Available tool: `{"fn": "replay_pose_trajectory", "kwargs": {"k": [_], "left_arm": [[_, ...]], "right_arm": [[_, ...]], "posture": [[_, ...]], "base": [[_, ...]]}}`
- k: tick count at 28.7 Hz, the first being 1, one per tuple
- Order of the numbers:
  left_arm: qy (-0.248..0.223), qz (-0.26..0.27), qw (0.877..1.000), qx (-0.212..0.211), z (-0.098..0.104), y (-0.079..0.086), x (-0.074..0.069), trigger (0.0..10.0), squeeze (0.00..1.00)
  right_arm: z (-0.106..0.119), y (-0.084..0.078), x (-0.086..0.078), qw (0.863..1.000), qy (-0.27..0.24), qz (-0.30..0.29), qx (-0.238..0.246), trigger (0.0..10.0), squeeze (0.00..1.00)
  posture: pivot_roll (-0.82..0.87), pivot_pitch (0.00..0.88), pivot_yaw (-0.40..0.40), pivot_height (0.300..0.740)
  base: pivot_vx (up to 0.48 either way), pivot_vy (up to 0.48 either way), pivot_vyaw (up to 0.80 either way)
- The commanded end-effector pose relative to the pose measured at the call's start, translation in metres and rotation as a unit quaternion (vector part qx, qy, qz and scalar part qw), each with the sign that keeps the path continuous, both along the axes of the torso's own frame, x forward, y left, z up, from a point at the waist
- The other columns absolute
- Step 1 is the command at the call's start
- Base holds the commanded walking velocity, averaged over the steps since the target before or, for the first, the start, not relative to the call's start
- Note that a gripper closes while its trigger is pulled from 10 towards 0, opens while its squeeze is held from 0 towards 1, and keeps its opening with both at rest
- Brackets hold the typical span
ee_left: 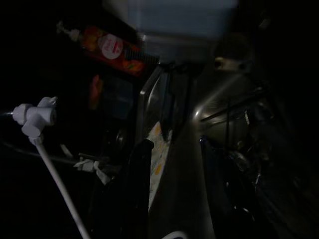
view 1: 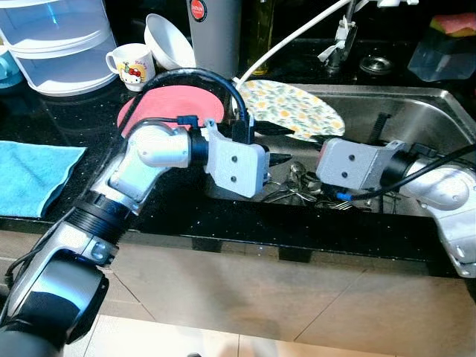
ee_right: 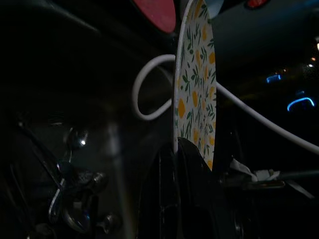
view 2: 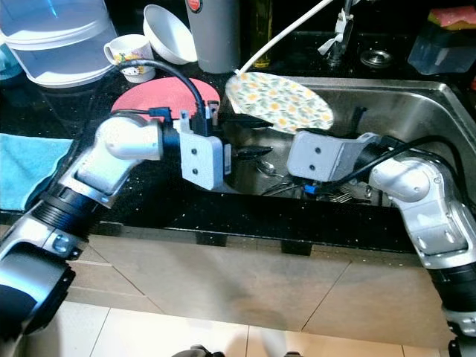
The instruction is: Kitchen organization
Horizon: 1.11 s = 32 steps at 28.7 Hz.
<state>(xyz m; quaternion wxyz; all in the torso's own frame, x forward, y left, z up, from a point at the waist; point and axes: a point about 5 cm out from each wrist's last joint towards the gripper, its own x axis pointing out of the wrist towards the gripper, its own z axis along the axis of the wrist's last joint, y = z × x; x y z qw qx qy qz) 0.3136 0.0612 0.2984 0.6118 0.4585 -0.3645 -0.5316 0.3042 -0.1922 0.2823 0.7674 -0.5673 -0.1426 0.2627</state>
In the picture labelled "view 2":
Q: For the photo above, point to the steel spoon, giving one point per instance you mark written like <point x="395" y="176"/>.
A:
<point x="265" y="167"/>

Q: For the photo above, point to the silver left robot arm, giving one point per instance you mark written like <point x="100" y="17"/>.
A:
<point x="126" y="141"/>

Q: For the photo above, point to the olive oil bottle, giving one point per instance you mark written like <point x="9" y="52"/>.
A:
<point x="262" y="33"/>

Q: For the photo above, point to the grey tumbler red label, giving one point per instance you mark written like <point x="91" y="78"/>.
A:
<point x="214" y="33"/>

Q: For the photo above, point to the white bowl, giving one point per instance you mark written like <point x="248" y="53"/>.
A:
<point x="169" y="33"/>

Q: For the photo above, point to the beige cabinet front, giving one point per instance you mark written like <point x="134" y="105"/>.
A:
<point x="268" y="275"/>

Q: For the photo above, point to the white cartoon mug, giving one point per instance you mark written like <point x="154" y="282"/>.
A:
<point x="130" y="56"/>

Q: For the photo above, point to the steel faucet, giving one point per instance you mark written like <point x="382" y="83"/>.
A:
<point x="338" y="33"/>

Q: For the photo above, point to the round steel sink strainer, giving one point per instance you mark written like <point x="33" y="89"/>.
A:
<point x="376" y="57"/>

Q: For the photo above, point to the stainless steel sink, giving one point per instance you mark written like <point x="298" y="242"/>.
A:
<point x="409" y="111"/>

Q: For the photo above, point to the blue towel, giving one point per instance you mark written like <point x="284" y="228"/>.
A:
<point x="30" y="175"/>

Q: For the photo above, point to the blue cup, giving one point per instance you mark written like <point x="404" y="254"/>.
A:
<point x="5" y="58"/>

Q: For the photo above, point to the pink yellow sponge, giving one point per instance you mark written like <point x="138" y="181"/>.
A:
<point x="452" y="18"/>

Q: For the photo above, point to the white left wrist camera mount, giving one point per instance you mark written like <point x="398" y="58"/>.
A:
<point x="204" y="160"/>

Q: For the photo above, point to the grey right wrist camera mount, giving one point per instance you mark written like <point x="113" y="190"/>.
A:
<point x="323" y="152"/>

